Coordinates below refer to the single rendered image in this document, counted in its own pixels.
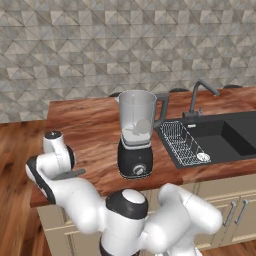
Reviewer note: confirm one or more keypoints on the blender control knob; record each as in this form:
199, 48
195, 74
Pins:
138, 169

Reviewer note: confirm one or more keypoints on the cream cupboard door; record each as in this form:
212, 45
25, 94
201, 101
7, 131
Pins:
220, 203
250, 216

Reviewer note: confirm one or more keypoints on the cream cupboard run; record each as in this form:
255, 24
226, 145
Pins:
56, 230

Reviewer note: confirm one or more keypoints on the black blender base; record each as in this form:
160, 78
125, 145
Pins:
128, 161

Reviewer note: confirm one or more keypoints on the clear blender lid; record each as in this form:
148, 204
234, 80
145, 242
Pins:
136, 92

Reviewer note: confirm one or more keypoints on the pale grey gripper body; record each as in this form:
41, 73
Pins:
68, 174

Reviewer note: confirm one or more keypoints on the dark stool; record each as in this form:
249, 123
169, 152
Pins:
232, 86

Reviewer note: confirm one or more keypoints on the clear blender jug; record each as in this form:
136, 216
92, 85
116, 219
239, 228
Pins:
131, 113

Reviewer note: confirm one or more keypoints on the cream panel under sink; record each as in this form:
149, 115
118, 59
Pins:
226, 186

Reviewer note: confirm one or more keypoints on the dark grey tap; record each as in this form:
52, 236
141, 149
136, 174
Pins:
192, 100

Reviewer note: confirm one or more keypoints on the black sink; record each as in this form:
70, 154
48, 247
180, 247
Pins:
220, 140

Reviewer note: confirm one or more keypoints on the silver sink drain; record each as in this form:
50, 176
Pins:
203, 156

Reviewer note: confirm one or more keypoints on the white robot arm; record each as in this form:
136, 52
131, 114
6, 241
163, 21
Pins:
83, 206

